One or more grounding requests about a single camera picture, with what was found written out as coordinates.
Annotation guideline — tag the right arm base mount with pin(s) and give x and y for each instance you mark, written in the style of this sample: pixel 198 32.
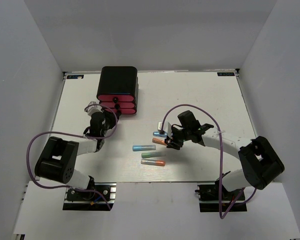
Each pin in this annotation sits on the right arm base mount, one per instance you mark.
pixel 208 197

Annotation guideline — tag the blue pen refill tube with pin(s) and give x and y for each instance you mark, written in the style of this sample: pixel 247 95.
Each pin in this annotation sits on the blue pen refill tube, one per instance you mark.
pixel 158 134

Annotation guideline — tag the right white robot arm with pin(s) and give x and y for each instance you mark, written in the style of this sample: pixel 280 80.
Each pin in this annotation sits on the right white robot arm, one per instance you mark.
pixel 260 164

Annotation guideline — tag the green clear tube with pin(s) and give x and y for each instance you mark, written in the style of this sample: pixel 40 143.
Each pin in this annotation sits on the green clear tube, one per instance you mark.
pixel 147 155

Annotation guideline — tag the right blue corner label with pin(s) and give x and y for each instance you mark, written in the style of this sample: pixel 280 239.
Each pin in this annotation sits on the right blue corner label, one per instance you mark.
pixel 226 74

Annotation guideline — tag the orange pen refill tube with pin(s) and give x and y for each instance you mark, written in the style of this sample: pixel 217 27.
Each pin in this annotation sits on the orange pen refill tube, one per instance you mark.
pixel 159 141

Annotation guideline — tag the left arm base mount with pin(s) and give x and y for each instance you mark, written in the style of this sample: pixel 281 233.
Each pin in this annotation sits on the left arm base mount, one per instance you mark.
pixel 89 201

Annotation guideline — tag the black drawer cabinet shell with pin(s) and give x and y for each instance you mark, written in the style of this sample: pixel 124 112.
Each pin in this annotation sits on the black drawer cabinet shell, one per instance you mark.
pixel 119 80

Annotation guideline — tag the pink middle drawer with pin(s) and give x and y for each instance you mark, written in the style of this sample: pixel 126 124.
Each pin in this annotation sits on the pink middle drawer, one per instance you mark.
pixel 120 104

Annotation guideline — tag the left blue corner label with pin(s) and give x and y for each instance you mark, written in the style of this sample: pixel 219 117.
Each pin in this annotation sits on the left blue corner label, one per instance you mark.
pixel 75 77

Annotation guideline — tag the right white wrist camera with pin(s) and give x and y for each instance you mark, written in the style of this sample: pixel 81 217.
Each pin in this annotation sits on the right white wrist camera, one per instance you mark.
pixel 165 128

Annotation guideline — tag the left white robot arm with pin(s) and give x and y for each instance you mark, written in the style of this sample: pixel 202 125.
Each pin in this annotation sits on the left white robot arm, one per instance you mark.
pixel 58 158

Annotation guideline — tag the light blue clear tube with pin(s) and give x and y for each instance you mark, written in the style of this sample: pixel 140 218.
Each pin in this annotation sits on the light blue clear tube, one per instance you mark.
pixel 138 148

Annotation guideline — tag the clear tube orange cap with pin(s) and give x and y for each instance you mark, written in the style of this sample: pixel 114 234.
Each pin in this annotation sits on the clear tube orange cap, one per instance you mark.
pixel 152 162

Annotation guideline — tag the pink bottom drawer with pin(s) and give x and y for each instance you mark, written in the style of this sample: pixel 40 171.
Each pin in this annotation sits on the pink bottom drawer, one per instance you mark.
pixel 123 111

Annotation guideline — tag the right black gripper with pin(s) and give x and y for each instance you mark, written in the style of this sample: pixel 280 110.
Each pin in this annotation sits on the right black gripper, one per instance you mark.
pixel 171 144

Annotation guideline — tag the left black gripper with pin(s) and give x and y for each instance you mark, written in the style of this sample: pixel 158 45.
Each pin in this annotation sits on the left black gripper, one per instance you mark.
pixel 112 118

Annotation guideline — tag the blue corner label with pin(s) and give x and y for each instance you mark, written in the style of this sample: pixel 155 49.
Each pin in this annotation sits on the blue corner label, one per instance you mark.
pixel 75 77
pixel 226 74

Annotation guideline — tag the pink top drawer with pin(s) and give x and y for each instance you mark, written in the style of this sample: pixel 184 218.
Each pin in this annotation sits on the pink top drawer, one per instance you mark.
pixel 120 97

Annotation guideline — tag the pink drawer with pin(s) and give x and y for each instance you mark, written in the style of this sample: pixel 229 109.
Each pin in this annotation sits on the pink drawer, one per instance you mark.
pixel 123 111
pixel 120 97
pixel 120 104

